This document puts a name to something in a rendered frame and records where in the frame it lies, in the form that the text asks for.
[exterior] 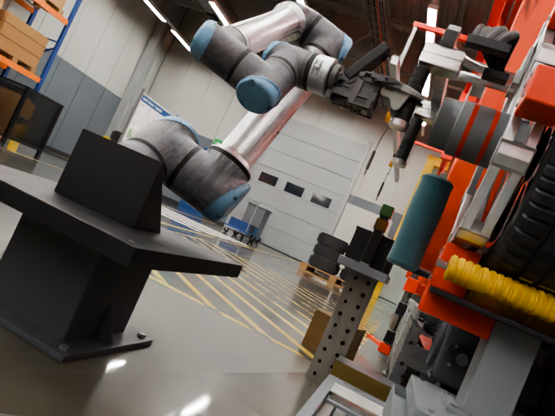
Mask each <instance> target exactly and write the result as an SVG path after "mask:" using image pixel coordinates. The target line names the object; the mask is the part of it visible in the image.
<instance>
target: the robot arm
mask: <svg viewBox="0 0 555 416"><path fill-rule="evenodd" d="M282 40H283V41H292V42H294V43H296V44H298V45H299V46H300V47H301V48H300V47H297V46H295V45H291V44H289V43H287V42H281V41H282ZM352 44H353V42H352V40H351V38H349V37H348V36H347V35H346V34H345V32H342V31H341V30H340V29H339V28H338V27H336V26H335V25H334V24H332V23H331V22H330V21H328V20H327V19H326V18H324V17H323V16H322V15H321V14H319V13H318V12H317V11H315V10H314V9H312V8H310V7H308V6H306V5H304V4H302V3H299V2H293V1H286V2H281V3H279V4H278V5H277V6H276V7H275V8H274V9H273V10H272V11H271V12H268V13H265V14H262V15H259V16H256V17H252V18H250V19H247V20H244V21H240V22H237V23H235V24H231V25H227V26H219V25H218V24H217V22H216V21H213V20H208V21H206V22H204V23H203V25H202V26H201V27H200V28H199V30H198V31H197V33H196V34H195V36H194V37H193V40H192V43H191V45H190V53H191V55H192V56H193V57H195V58H196V59H197V61H198V62H199V61H200V62H201V63H202V64H204V65H205V66H207V67H208V68H209V69H210V70H211V71H212V72H214V73H215V74H216V75H218V76H219V77H220V78H222V79H223V80H224V81H226V82H227V83H228V84H229V85H230V86H231V87H232V88H234V89H235V90H236V96H237V99H238V101H239V102H240V104H241V105H242V107H243V108H245V109H246V110H247V111H249V112H248V114H247V115H246V116H245V117H244V118H243V120H242V121H241V122H240V123H239V124H238V125H237V126H236V127H235V128H234V129H233V131H232V132H231V133H230V134H229V135H228V137H227V138H226V139H225V140H224V141H223V143H222V144H213V145H211V146H210V147H209V149H208V150H207V151H206V150H204V149H203V148H201V147H200V143H199V137H198V134H197V132H196V131H195V129H194V128H193V127H192V126H191V125H190V124H189V123H188V122H187V121H184V120H183V119H182V118H180V117H177V116H164V117H161V118H159V119H158V120H156V121H152V122H151V123H150V124H149V125H147V126H146V127H145V128H144V129H142V130H140V131H139V132H137V133H136V134H134V135H132V136H131V137H130V138H129V139H127V140H126V141H124V142H121V143H118V144H121V145H124V146H126V147H127V148H130V149H133V150H135V151H137V152H139V153H141V154H144V155H146V156H149V157H151V158H154V159H156V160H158V161H160V162H162V163H163V181H162V184H163V185H165V186H166V187H167V188H168V189H169V190H170V191H172V192H173V193H174V194H176V195H177V196H179V197H180V198H181V199H183V200H184V201H185V202H187V203H188V204H189V205H190V206H191V207H193V208H194V209H195V210H197V211H198V212H199V213H201V215H204V216H205V217H206V218H208V219H209V220H211V221H213V222H220V221H221V220H223V219H224V218H225V217H226V216H227V215H228V214H229V213H230V212H231V211H232V210H233V209H234V208H235V207H236V206H237V205H238V204H239V203H240V202H241V201H242V200H243V199H244V197H245V196H246V194H247V193H248V192H249V190H250V188H251V186H250V185H249V184H248V181H249V180H250V179H251V173H250V169H251V168H252V166H253V165H254V164H255V162H256V161H257V160H258V159H259V157H260V156H261V155H262V154H263V152H264V151H265V150H266V148H267V147H268V146H269V145H270V144H271V143H272V142H273V140H274V139H275V138H276V137H277V135H278V134H279V133H280V132H281V130H282V129H283V128H284V126H285V125H286V124H287V123H288V121H289V120H290V119H291V118H292V117H293V116H294V115H295V113H296V112H297V111H298V110H299V108H300V107H301V106H302V104H303V103H304V102H305V101H306V99H307V98H308V97H309V96H310V95H311V94H312V93H314V94H316V95H319V96H322V97H325V98H326V101H327V102H329V103H332V104H335V105H336V106H341V107H343V108H346V109H349V110H350V112H351V113H353V114H356V115H359V116H363V117H366V118H368V119H370V120H371V118H372V114H373V112H374V111H375V110H376V108H377V105H378V100H379V98H380V97H381V98H382V104H383V105H385V106H388V107H389V108H390V115H391V118H392V117H394V115H395V114H396V111H397V110H399V109H400V108H401V107H402V106H403V104H404V103H405V102H406V101H407V99H408V98H409V97H413V98H414V99H417V100H419V101H418V103H417V105H416V106H417V107H422V106H423V103H422V102H421V101H423V100H424V98H423V96H422V95H421V94H420V93H419V92H417V91H416V90H415V89H413V88H412V87H409V86H407V85H405V84H404V83H402V82H399V81H397V80H395V79H393V78H390V77H388V76H385V75H381V74H377V73H372V71H373V70H374V69H375V68H377V67H378V66H379V65H381V64H382V63H384V62H385V61H386V60H388V59H389V58H390V57H391V47H390V46H389V45H388V43H387V42H386V41H383V42H382V43H381V44H380V45H378V46H377V47H376V48H374V49H373V50H371V51H370V52H369V53H367V54H366V55H365V56H363V57H362V58H361V59H360V60H359V61H357V62H356V63H355V64H353V65H352V66H351V67H349V68H348V69H346V70H345V71H344V66H343V65H341V64H342V62H343V60H344V58H345V56H346V55H347V53H348V52H349V50H350V48H351V46H352ZM262 50H265V51H264V52H263V56H262V58H260V57H259V56H258V55H256V54H257V53H258V52H260V51H262ZM344 74H345V75H344ZM360 113H361V114H360ZM362 114H363V115H362Z"/></svg>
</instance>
